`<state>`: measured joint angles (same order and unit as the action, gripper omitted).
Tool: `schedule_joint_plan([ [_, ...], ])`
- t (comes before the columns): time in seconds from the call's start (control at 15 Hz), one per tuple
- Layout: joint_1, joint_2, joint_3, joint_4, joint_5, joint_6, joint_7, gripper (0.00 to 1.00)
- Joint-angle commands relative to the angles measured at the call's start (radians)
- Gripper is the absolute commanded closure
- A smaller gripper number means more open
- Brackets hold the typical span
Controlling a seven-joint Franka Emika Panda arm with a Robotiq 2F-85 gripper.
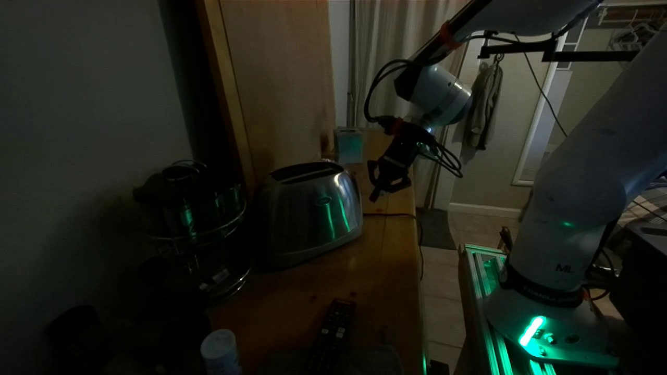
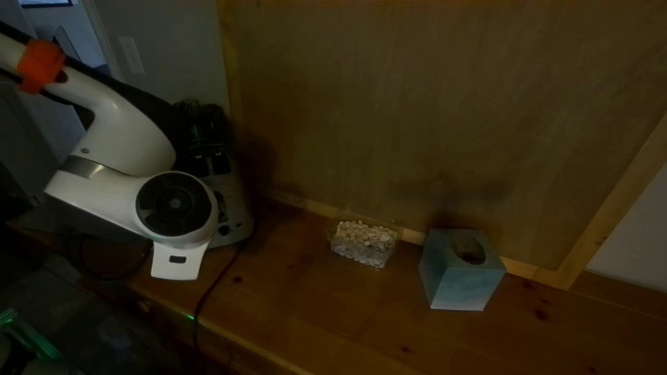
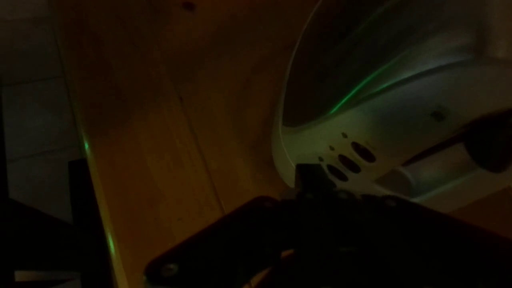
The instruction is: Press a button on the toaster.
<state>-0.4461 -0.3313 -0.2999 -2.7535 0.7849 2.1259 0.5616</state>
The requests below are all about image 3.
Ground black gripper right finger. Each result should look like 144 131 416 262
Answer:
340 192 512 288

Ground dark stand beside table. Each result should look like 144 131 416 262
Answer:
0 94 110 288

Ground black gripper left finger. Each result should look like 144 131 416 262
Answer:
142 161 342 288

